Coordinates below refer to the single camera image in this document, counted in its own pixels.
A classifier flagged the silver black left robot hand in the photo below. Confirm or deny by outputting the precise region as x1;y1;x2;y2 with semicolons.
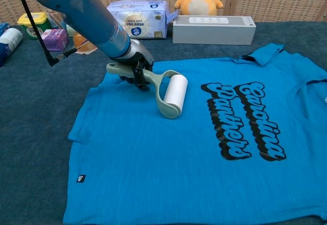
109;38;154;93

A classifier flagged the green handled white lint roller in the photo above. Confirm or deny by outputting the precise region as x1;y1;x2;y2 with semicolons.
106;62;189;120

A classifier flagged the blue white tissue pack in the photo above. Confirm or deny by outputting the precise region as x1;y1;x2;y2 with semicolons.
106;0;177;40

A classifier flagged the orange bun in wrapper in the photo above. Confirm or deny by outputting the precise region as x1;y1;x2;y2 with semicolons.
73;32;98;55

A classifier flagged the white power strip box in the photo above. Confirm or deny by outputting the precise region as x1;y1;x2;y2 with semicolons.
172;15;257;46

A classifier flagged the small purple box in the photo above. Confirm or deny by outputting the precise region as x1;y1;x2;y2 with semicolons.
40;28;69;52

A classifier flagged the blue printed T-shirt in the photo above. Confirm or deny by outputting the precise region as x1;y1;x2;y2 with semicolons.
62;43;327;225

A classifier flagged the yellow lidded green jar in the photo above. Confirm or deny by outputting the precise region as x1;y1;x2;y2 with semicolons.
17;12;52;40

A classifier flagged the dark blue-grey carpeted table surface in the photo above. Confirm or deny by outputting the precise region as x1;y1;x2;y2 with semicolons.
0;21;327;225

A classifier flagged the white blue bottle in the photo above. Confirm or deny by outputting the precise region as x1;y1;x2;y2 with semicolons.
0;27;24;67

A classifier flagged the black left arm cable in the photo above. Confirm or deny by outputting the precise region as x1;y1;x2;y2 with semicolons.
14;0;79;67

